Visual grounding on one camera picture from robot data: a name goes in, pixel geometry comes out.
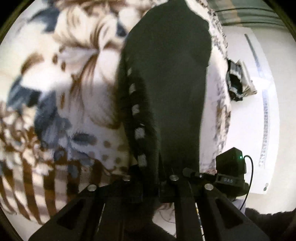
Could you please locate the black small garment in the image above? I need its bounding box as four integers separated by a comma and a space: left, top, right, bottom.
116, 0, 213, 223

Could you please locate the striped folded clothes pile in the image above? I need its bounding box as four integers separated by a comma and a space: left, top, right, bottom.
226, 59, 257, 102

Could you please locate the white floral fleece blanket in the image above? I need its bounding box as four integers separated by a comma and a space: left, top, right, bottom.
0, 0, 232, 225

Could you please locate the green grey curtain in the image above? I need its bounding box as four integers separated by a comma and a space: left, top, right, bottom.
208, 0, 286, 29

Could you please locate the black cable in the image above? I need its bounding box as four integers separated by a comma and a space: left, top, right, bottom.
239, 155, 254, 212

